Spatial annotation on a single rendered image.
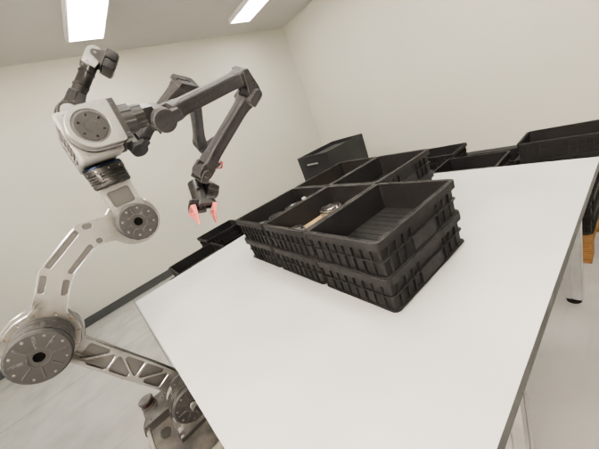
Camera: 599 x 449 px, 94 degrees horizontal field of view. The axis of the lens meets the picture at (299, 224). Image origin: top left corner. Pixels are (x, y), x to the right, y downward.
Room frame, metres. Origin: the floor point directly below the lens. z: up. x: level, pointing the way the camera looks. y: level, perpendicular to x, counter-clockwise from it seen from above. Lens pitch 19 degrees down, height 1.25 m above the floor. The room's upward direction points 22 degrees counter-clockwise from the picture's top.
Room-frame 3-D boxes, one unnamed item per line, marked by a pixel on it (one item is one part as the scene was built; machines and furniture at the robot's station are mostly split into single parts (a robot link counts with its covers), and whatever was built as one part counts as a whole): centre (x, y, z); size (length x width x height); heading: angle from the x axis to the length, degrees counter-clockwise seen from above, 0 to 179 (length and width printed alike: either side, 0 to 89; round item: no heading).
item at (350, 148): (3.05, -0.61, 0.45); 0.62 x 0.45 x 0.90; 124
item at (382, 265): (0.82, -0.25, 0.87); 0.40 x 0.30 x 0.11; 120
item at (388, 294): (0.82, -0.25, 0.76); 0.40 x 0.30 x 0.12; 120
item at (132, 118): (0.99, 0.37, 1.45); 0.09 x 0.08 x 0.12; 34
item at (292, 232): (1.08, -0.10, 0.92); 0.40 x 0.30 x 0.02; 120
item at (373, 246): (0.82, -0.25, 0.92); 0.40 x 0.30 x 0.02; 120
